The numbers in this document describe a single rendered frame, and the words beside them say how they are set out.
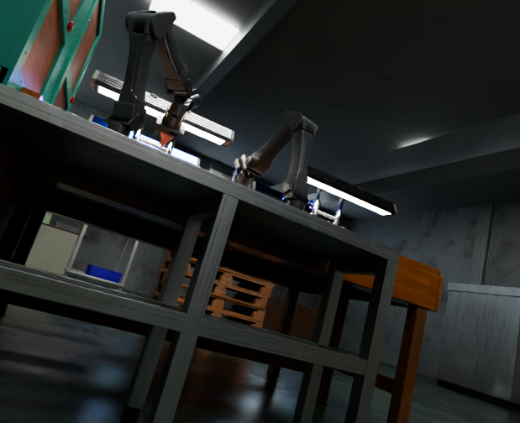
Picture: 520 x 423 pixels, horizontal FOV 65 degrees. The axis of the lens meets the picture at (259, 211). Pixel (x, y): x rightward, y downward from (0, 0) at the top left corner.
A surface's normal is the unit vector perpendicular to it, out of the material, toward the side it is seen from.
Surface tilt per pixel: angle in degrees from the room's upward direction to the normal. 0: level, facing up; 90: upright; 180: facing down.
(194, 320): 90
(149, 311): 90
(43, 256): 90
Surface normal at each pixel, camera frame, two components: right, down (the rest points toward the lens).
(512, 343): -0.85, -0.34
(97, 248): 0.45, -0.09
